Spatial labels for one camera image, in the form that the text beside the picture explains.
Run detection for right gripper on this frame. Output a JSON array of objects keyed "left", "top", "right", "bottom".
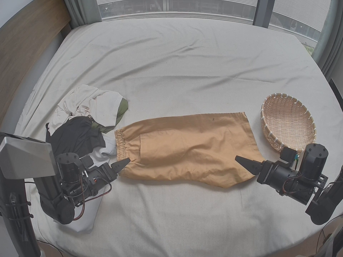
[{"left": 235, "top": 156, "right": 298, "bottom": 190}]

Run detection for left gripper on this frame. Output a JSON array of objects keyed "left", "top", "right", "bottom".
[{"left": 88, "top": 158, "right": 131, "bottom": 190}]

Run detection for tan shorts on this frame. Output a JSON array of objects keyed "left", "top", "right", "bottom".
[{"left": 114, "top": 112, "right": 260, "bottom": 189}]

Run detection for black garment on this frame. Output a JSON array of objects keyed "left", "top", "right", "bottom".
[{"left": 44, "top": 117, "right": 108, "bottom": 157}]

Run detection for round woven basket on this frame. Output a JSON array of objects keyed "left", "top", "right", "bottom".
[{"left": 260, "top": 93, "right": 317, "bottom": 155}]

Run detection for pale blue garment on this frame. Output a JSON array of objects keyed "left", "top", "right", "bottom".
[{"left": 72, "top": 135, "right": 118, "bottom": 233}]

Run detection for white garment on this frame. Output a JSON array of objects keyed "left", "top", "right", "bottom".
[{"left": 48, "top": 85, "right": 125, "bottom": 137}]

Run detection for bed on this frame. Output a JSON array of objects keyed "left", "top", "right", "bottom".
[{"left": 0, "top": 0, "right": 343, "bottom": 257}]

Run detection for grey-green curtain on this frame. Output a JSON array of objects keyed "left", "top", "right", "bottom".
[
  {"left": 311, "top": 0, "right": 343, "bottom": 77},
  {"left": 49, "top": 0, "right": 103, "bottom": 31}
]

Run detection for window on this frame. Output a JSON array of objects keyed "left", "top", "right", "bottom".
[{"left": 91, "top": 0, "right": 333, "bottom": 57}]

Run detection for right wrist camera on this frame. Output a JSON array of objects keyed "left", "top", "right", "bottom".
[{"left": 280, "top": 147, "right": 296, "bottom": 168}]

